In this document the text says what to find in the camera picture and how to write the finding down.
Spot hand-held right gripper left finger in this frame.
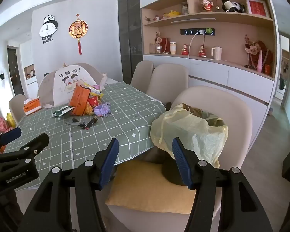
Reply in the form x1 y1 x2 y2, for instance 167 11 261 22
17 137 120 232

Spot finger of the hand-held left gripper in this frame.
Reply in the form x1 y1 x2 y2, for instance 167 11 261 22
0 127 22 154
0 133 50 162

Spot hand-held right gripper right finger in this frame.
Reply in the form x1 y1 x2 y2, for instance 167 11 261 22
171 137 273 232

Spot yellow bin bag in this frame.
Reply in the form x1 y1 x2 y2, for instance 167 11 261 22
150 103 229 168

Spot red paper cup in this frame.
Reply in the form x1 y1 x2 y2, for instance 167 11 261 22
87 94 102 108

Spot yellow snack wrapper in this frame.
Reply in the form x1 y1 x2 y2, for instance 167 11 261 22
81 82 104 99

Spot yellow plastic bag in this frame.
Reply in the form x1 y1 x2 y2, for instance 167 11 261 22
6 112 16 128

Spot beige dining chair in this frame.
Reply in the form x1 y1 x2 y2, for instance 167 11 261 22
76 63 105 84
130 60 155 87
106 86 253 232
8 94 29 126
146 63 189 105

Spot orange tissue box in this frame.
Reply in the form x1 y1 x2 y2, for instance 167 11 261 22
23 97 43 116

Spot yellow seat cushion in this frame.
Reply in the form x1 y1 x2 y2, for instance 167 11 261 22
105 159 197 214

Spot green white wrapper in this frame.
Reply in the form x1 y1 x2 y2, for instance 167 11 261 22
52 106 75 118

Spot black red wrapper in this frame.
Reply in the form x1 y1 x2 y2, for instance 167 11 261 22
83 116 98 130

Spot black grey wrapper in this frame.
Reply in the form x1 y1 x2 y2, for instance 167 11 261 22
66 117 86 126

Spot orange paper bag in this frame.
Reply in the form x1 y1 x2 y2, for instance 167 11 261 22
70 83 92 116

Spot dark door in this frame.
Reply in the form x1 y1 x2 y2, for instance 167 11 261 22
7 48 25 97

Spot printed white food cover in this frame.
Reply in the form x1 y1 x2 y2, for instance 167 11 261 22
37 63 108 108

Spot white electric kettle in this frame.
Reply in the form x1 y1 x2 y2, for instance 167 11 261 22
211 46 223 60

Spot red gift bag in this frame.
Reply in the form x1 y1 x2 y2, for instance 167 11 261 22
161 37 171 54

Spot dark glass cabinet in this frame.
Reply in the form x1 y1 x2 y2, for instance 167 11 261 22
117 0 144 85

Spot black power strip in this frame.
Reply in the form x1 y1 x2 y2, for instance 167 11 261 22
180 28 216 36

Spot dried flower bouquet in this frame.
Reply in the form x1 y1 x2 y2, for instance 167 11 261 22
244 34 273 69

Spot yellow teapot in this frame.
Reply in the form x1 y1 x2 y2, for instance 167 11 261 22
162 10 180 18

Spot red white figurine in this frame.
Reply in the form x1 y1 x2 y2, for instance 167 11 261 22
200 0 214 12

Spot dark wine bottle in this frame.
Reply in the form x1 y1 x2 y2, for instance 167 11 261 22
217 0 242 12

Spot panda bottle holder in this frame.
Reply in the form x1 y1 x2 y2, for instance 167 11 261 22
232 2 246 13

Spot red framed picture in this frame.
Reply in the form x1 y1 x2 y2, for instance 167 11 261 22
245 0 271 18

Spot panda wall clock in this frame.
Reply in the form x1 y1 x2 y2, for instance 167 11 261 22
39 14 59 44

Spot red gold wall ornament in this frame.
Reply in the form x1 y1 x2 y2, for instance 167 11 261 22
68 14 89 55

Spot white charger cable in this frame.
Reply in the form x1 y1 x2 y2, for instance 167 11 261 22
188 30 204 58

